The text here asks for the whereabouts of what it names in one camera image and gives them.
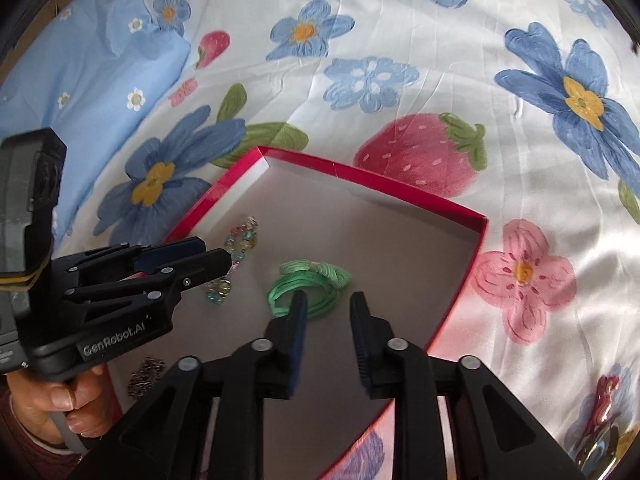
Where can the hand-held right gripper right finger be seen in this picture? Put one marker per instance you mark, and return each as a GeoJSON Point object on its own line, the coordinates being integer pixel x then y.
{"type": "Point", "coordinates": [361, 345]}

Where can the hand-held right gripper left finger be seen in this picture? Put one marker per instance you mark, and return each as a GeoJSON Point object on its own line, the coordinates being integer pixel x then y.
{"type": "Point", "coordinates": [299, 342]}

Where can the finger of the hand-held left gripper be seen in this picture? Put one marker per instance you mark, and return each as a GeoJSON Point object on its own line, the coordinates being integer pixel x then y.
{"type": "Point", "coordinates": [170, 252]}
{"type": "Point", "coordinates": [210, 262]}

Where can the red shallow cardboard box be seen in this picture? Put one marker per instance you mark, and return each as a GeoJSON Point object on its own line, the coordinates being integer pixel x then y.
{"type": "Point", "coordinates": [375, 240]}

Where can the person's left forearm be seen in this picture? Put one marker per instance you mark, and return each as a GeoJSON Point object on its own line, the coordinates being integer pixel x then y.
{"type": "Point", "coordinates": [25, 460]}

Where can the person's left hand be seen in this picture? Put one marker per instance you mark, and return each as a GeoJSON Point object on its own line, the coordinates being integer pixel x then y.
{"type": "Point", "coordinates": [45, 410]}

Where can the blue floral pillow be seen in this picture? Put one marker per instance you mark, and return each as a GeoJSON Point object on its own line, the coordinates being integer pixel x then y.
{"type": "Point", "coordinates": [100, 75]}

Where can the pink hair clip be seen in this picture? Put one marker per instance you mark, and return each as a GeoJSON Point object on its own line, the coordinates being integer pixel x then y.
{"type": "Point", "coordinates": [607, 400]}

